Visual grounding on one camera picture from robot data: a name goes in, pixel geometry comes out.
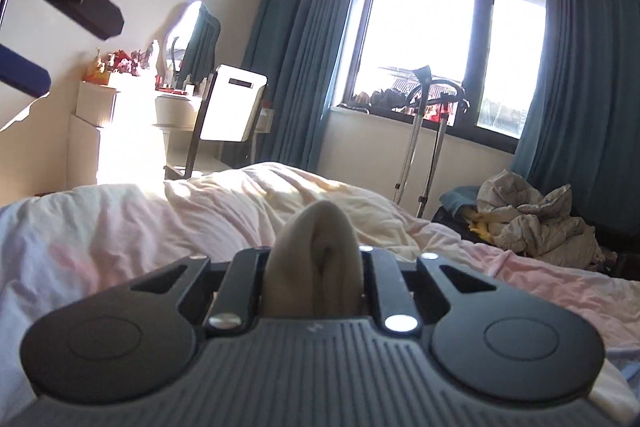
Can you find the dark framed window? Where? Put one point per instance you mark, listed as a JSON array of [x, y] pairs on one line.
[[425, 17]]

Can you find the pastel bed cover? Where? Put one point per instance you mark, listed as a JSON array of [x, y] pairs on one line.
[[125, 232]]

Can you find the blue curtain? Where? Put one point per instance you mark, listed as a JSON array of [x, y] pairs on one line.
[[580, 82], [305, 47]]

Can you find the grey quilted jacket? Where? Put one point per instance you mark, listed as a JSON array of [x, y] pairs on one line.
[[540, 222]]

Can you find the black sofa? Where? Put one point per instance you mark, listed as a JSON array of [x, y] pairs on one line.
[[620, 247]]

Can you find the black bag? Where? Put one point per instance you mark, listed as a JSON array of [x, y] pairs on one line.
[[450, 222]]

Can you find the white drawer cabinet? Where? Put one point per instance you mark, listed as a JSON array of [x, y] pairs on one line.
[[115, 152]]

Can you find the white ribbed box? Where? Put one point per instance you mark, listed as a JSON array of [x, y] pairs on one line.
[[97, 104]]

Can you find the teal cushion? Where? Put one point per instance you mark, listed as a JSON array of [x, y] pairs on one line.
[[460, 199]]

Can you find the small white box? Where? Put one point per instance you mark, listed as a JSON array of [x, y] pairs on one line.
[[267, 119]]

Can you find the row of cosmetic bottles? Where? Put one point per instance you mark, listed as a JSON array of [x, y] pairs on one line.
[[187, 84]]

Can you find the dark clutter pile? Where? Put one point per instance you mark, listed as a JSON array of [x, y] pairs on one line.
[[380, 99]]

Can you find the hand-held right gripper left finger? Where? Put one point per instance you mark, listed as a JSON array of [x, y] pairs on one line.
[[240, 287]]

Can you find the cream fleece garment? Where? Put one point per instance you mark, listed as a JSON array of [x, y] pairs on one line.
[[317, 247]]

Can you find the white dressing table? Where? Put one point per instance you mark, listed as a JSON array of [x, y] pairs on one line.
[[175, 107]]

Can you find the white chair with black frame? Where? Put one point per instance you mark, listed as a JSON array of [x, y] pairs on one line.
[[232, 102]]

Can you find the wavy vanity mirror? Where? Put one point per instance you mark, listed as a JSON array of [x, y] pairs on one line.
[[200, 42]]

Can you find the orange box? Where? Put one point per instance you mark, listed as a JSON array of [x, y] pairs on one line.
[[96, 77]]

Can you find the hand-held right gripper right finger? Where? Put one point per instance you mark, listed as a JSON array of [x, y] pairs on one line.
[[390, 287]]

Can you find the standing garment steamer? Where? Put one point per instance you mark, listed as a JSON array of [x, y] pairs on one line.
[[430, 142]]

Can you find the yellow cloth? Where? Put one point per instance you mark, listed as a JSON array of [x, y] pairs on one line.
[[480, 227]]

